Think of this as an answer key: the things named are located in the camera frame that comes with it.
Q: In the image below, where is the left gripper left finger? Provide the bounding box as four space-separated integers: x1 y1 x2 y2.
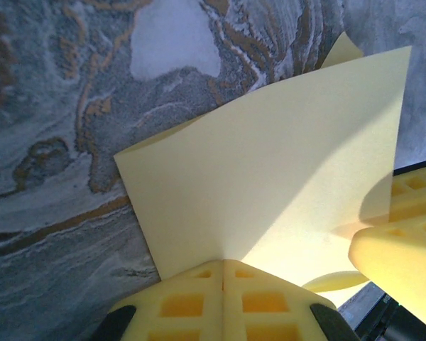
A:
92 259 224 341

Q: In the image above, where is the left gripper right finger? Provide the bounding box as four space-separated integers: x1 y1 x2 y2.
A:
222 259 359 341

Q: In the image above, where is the yellow cloth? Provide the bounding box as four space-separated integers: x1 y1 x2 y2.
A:
113 31 413 310

